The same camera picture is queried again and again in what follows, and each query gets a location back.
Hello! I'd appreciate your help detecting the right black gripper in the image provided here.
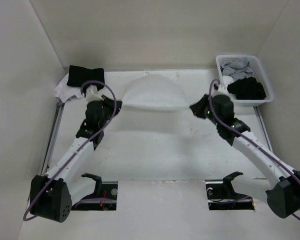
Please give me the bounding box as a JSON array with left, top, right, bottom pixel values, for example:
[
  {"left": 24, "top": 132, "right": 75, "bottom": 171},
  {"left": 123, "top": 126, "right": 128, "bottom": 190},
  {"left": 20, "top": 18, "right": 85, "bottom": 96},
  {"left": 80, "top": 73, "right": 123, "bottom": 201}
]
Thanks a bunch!
[{"left": 189, "top": 93, "right": 222, "bottom": 126}]

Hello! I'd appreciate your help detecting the white tank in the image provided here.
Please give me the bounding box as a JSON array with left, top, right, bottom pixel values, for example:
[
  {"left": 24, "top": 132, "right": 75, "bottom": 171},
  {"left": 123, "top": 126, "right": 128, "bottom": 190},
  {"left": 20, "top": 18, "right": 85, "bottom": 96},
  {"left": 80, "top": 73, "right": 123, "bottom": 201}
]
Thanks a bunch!
[
  {"left": 54, "top": 73, "right": 84, "bottom": 104},
  {"left": 121, "top": 72, "right": 190, "bottom": 112}
]

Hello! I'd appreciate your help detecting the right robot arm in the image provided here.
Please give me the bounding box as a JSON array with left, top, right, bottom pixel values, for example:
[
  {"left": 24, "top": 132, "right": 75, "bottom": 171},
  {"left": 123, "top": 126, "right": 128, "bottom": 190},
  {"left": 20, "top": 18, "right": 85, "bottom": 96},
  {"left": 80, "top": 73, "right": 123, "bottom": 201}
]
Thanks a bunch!
[{"left": 189, "top": 94, "right": 300, "bottom": 219}]

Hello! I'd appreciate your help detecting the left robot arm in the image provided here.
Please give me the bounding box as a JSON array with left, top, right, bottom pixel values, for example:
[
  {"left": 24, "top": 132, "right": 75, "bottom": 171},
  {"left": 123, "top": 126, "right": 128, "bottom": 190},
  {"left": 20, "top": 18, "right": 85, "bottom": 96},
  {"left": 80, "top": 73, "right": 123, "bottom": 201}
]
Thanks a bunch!
[{"left": 25, "top": 95, "right": 123, "bottom": 223}]

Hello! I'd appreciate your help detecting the folded black tank top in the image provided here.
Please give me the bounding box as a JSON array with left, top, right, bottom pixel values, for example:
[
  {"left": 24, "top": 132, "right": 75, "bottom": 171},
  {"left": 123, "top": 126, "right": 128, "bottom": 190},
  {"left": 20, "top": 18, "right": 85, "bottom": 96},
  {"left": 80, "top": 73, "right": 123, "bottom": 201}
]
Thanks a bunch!
[{"left": 66, "top": 65, "right": 105, "bottom": 90}]

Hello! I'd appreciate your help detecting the folded white tank top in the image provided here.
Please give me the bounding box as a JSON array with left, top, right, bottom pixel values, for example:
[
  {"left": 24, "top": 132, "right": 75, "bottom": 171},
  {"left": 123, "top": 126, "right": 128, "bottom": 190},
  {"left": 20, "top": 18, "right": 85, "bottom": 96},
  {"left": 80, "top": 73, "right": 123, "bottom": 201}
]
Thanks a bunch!
[{"left": 54, "top": 73, "right": 84, "bottom": 104}]

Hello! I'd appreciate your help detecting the black tank top in basket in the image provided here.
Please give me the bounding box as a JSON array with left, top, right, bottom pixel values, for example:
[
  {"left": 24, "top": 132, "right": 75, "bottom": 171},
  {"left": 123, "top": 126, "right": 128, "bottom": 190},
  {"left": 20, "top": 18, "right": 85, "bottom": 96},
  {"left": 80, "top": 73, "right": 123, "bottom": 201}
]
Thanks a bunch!
[{"left": 227, "top": 77, "right": 266, "bottom": 100}]

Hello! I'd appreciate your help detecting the grey tank top in basket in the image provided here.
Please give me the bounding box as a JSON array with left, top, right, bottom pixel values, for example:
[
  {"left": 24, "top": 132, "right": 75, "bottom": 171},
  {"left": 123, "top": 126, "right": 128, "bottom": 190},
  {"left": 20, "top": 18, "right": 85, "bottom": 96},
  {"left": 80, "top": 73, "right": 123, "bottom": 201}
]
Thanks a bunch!
[{"left": 221, "top": 59, "right": 253, "bottom": 80}]

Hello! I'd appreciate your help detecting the white garment in basket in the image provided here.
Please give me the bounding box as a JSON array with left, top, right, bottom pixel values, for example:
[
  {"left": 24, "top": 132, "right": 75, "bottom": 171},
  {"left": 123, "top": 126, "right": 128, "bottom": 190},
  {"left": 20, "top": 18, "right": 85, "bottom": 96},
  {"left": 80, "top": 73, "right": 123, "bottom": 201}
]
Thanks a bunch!
[{"left": 222, "top": 75, "right": 234, "bottom": 95}]

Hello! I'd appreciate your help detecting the white plastic laundry basket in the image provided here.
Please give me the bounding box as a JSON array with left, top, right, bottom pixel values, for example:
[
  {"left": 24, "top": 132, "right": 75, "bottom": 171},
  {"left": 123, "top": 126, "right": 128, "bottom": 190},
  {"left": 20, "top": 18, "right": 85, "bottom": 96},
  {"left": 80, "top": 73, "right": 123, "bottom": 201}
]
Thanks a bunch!
[{"left": 215, "top": 54, "right": 274, "bottom": 107}]

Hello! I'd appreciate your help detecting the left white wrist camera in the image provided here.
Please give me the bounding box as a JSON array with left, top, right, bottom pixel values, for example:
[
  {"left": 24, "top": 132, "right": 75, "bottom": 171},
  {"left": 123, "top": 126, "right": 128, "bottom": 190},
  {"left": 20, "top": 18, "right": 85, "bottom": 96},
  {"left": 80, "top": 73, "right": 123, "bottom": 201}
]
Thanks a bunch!
[{"left": 85, "top": 85, "right": 103, "bottom": 103}]

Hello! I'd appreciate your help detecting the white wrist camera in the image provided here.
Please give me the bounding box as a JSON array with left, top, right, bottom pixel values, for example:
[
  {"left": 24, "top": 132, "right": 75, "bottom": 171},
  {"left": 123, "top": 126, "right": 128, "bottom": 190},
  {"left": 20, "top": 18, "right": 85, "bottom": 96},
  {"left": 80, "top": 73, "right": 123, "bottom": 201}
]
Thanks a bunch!
[
  {"left": 213, "top": 83, "right": 229, "bottom": 96},
  {"left": 85, "top": 85, "right": 103, "bottom": 103}
]

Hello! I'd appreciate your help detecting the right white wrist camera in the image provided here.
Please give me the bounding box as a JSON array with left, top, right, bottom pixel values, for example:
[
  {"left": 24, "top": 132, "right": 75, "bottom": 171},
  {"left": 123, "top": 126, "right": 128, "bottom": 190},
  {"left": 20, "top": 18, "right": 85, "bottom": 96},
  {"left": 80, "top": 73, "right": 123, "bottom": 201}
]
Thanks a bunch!
[{"left": 213, "top": 83, "right": 229, "bottom": 96}]

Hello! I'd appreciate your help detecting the left metal table rail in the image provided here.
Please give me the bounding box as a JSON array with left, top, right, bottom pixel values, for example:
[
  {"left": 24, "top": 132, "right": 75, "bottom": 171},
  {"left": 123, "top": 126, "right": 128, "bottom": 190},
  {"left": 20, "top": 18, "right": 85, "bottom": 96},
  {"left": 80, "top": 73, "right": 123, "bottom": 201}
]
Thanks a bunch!
[{"left": 39, "top": 104, "right": 64, "bottom": 175}]

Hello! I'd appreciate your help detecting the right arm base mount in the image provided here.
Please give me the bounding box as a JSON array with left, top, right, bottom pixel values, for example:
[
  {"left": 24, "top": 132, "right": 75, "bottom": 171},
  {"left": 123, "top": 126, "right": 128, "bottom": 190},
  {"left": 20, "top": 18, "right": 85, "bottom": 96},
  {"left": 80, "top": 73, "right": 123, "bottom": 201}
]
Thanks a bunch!
[{"left": 205, "top": 171, "right": 255, "bottom": 211}]

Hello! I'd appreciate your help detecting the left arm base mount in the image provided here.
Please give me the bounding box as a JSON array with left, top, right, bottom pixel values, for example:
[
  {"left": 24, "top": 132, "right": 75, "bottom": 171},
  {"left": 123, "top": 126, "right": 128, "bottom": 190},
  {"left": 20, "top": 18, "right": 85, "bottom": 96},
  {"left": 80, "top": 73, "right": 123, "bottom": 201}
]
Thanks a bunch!
[{"left": 70, "top": 173, "right": 119, "bottom": 211}]

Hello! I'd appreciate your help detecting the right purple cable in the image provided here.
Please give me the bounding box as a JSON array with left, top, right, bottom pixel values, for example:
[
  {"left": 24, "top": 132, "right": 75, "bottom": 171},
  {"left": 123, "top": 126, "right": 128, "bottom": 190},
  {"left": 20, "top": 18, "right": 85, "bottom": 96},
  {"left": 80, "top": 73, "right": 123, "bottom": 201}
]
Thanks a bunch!
[{"left": 208, "top": 78, "right": 300, "bottom": 227}]

